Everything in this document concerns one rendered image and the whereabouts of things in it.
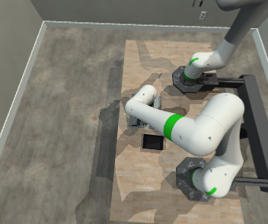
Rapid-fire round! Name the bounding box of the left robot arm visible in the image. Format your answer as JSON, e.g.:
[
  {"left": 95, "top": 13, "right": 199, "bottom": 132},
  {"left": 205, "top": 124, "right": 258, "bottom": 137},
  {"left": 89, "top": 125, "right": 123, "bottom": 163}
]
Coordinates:
[{"left": 125, "top": 85, "right": 244, "bottom": 198}]

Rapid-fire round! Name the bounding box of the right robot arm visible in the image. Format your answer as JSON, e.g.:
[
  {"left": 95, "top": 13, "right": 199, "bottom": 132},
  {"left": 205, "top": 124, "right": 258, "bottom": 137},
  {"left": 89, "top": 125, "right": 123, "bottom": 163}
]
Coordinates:
[{"left": 180, "top": 0, "right": 268, "bottom": 86}]

